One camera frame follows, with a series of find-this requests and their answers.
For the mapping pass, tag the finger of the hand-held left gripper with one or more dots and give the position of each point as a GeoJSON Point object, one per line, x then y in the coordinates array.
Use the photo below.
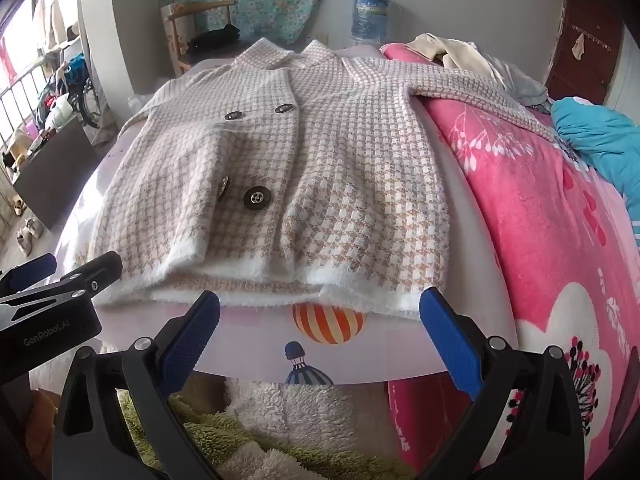
{"type": "Point", "coordinates": [30, 266]}
{"type": "Point", "coordinates": [100, 266]}

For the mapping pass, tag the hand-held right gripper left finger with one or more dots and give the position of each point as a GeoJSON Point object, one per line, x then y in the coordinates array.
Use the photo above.
{"type": "Point", "coordinates": [190, 340]}

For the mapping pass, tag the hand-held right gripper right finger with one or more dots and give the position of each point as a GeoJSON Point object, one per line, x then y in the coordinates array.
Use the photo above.
{"type": "Point", "coordinates": [450, 335]}

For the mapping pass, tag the beige houndstooth coat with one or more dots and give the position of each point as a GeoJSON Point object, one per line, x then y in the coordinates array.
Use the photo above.
{"type": "Point", "coordinates": [325, 160]}

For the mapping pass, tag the pair of beige shoes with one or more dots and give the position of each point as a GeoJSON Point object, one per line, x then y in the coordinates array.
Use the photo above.
{"type": "Point", "coordinates": [27, 237]}

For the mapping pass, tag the balloon printed bed sheet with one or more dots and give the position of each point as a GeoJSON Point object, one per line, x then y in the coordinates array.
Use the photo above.
{"type": "Point", "coordinates": [250, 355]}

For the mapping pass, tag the dark cabinet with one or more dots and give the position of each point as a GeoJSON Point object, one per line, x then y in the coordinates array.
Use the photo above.
{"type": "Point", "coordinates": [55, 170]}

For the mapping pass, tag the green fluffy blanket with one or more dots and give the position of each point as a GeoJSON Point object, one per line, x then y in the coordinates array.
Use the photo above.
{"type": "Point", "coordinates": [215, 440]}

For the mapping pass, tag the white fluffy blanket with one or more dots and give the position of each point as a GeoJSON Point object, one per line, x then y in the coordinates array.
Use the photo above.
{"type": "Point", "coordinates": [300, 410]}

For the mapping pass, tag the pink floral blanket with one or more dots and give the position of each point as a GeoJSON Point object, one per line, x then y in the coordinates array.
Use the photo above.
{"type": "Point", "coordinates": [525, 210]}

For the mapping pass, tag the white plastic container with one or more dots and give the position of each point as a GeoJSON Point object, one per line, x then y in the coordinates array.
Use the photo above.
{"type": "Point", "coordinates": [60, 112]}

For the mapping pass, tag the black wheel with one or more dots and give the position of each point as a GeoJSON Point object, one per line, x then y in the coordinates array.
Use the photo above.
{"type": "Point", "coordinates": [90, 105]}

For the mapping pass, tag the metal window railing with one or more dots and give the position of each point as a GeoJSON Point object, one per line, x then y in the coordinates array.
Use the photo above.
{"type": "Point", "coordinates": [20, 105]}

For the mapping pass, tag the blue bag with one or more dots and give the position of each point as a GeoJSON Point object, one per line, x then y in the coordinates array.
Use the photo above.
{"type": "Point", "coordinates": [76, 69]}

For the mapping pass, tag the wooden chair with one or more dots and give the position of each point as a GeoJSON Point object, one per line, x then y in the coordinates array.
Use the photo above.
{"type": "Point", "coordinates": [175, 25]}

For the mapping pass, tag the dark cloth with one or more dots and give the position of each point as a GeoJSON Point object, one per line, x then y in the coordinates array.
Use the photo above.
{"type": "Point", "coordinates": [215, 37]}

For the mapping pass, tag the grey garment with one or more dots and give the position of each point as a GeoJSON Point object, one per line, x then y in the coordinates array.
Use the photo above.
{"type": "Point", "coordinates": [520, 82]}

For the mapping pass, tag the cream garment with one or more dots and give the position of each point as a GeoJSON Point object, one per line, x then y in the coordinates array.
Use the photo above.
{"type": "Point", "coordinates": [450, 52]}

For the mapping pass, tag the small hanging cream cloth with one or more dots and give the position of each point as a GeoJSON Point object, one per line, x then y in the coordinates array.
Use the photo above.
{"type": "Point", "coordinates": [578, 47]}

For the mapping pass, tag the blue water bottle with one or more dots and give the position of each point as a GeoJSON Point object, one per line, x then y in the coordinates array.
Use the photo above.
{"type": "Point", "coordinates": [370, 15]}

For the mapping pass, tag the brown door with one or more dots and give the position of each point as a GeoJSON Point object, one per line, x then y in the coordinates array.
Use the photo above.
{"type": "Point", "coordinates": [585, 10]}

